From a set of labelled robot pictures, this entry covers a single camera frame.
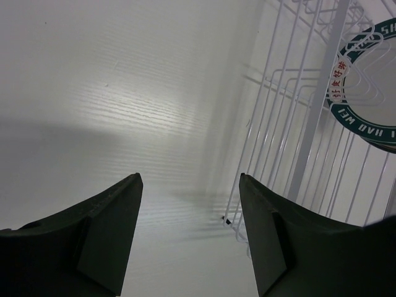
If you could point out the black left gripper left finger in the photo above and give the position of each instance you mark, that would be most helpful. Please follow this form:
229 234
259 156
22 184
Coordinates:
81 251

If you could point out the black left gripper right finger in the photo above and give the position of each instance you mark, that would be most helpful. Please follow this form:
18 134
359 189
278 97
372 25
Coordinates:
297 252

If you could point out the white wire dish rack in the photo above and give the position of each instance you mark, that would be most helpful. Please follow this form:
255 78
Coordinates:
291 141

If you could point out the plate with dark green rim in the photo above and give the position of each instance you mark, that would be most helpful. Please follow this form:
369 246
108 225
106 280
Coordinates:
361 91

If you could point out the white plate green clover design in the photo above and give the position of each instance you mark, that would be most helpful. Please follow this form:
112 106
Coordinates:
386 148

